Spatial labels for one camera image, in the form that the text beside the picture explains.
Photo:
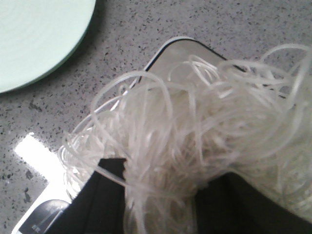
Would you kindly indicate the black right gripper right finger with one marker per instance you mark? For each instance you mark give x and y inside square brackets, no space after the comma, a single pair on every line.
[229,205]

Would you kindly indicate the silver black kitchen scale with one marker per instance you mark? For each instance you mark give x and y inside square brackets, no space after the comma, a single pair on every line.
[54,198]

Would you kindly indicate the translucent white vermicelli bundle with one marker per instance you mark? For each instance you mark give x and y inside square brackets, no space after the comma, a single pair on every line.
[163,139]

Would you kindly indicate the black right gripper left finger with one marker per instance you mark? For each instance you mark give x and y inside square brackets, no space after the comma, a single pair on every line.
[97,209]

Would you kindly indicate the light green round plate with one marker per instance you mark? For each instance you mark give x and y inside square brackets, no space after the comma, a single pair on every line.
[38,36]

